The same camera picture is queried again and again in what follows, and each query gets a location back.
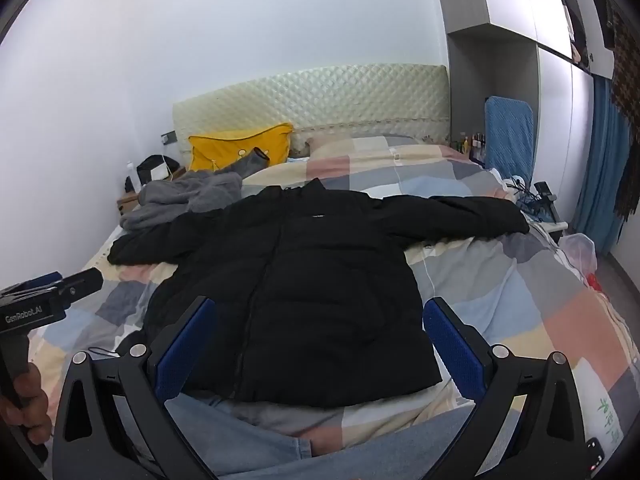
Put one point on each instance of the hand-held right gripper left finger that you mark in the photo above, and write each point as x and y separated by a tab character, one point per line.
185	350

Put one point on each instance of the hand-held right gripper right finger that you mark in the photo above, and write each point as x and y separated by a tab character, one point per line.
455	350

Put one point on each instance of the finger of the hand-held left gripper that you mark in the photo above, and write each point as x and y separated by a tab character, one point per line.
42	280
80	282

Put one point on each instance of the black puffer jacket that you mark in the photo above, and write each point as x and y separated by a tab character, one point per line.
310	285

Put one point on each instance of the person's left hand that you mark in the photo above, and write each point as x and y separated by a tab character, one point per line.
32	400

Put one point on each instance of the wooden nightstand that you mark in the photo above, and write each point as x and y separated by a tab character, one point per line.
127	205

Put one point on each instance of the checkered pastel blanket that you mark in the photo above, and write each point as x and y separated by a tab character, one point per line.
525	280

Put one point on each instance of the person's legs in jeans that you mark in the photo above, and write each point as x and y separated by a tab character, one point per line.
240	450

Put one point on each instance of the grey fleece garment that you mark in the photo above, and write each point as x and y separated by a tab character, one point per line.
175	195

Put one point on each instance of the white box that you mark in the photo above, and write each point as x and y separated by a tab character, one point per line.
159	172

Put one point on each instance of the black bag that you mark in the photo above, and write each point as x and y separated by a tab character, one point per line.
145	162

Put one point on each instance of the clear plastic bag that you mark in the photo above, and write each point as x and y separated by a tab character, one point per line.
580	255

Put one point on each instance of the black phone stand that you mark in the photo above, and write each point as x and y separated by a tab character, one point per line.
546	195

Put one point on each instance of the yellow pillow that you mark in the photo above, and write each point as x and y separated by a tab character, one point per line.
235	147

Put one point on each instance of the row of small bottles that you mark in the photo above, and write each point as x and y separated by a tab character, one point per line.
472	145

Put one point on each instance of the blue cloth in niche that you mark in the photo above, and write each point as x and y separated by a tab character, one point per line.
507	135

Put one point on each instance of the blue curtain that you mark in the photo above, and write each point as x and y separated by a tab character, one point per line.
597	170

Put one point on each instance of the pink pillow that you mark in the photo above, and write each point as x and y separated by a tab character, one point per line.
325	143

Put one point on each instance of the cream quilted headboard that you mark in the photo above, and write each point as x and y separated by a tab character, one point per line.
325	95

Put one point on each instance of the grey and white wardrobe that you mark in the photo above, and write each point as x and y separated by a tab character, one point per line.
500	60

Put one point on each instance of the brown plaid scarf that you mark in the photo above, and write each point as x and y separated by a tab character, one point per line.
627	85

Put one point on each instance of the grey wall socket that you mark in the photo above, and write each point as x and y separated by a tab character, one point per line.
168	137

